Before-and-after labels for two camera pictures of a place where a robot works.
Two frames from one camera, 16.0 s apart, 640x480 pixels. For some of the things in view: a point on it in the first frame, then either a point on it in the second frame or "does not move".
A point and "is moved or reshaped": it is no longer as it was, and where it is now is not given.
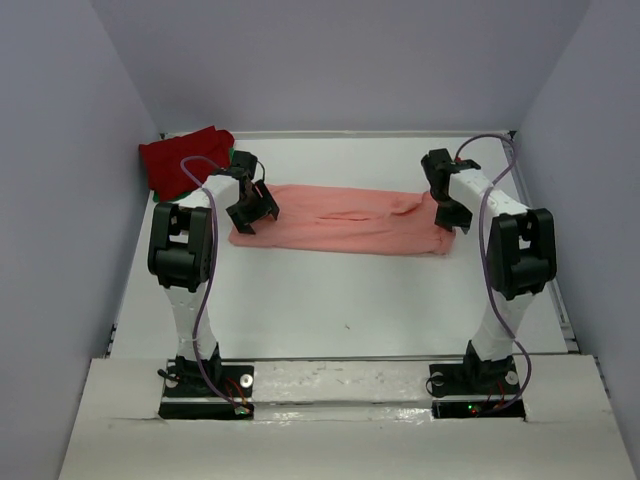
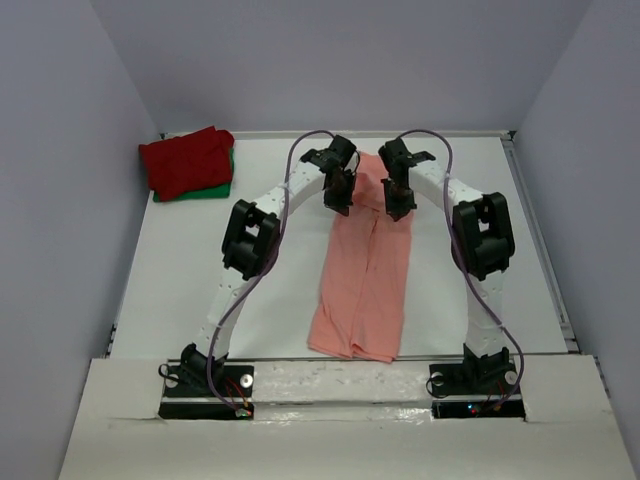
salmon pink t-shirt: x=344 y=219 is moved or reshaped
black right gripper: x=449 y=220 → x=397 y=209
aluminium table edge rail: x=510 y=138 does not move
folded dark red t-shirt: x=161 y=160 does not move
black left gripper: x=266 y=204 → x=342 y=205
